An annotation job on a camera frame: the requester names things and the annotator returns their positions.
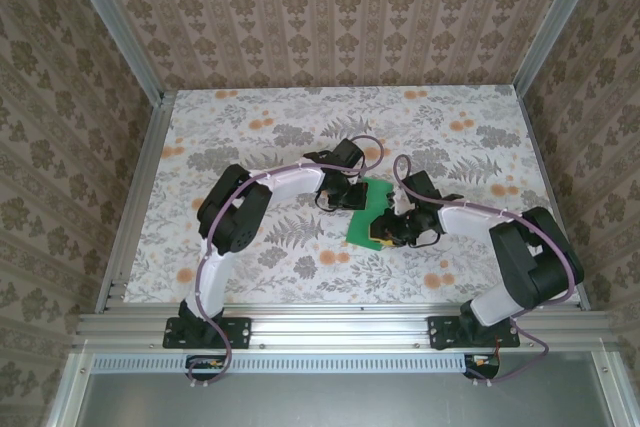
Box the green paper sheet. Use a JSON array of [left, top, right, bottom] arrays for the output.
[[344, 175, 396, 251]]

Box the floral tablecloth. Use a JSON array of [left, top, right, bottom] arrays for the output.
[[122, 87, 584, 306]]

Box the wide aluminium mounting beam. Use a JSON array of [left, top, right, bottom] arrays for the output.
[[72, 311, 621, 351]]

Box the grey metal panel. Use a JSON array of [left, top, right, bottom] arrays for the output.
[[47, 351, 636, 427]]

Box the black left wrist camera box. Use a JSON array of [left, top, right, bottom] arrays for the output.
[[329, 138, 367, 169]]

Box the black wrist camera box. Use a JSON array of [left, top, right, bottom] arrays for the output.
[[329, 138, 367, 169], [402, 170, 442, 204]]

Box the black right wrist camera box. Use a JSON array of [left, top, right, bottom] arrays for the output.
[[402, 170, 442, 204]]

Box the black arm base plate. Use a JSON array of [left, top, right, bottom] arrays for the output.
[[163, 315, 252, 349], [428, 315, 521, 351]]

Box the slotted grey cable duct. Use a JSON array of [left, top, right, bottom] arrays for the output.
[[92, 352, 474, 374]]

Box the aluminium side rail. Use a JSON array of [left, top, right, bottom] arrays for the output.
[[517, 91, 591, 311], [94, 91, 176, 313]]

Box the black cable outlet bracket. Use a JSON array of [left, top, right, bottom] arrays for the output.
[[185, 354, 226, 382], [463, 352, 502, 381]]

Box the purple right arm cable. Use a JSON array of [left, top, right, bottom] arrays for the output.
[[392, 154, 586, 389]]

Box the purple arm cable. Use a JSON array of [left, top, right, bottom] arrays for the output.
[[187, 135, 385, 391], [392, 154, 586, 389]]

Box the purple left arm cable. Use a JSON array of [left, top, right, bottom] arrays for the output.
[[187, 135, 385, 391]]

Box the aluminium frame post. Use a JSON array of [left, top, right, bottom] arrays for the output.
[[62, 0, 166, 103], [514, 0, 599, 93]]

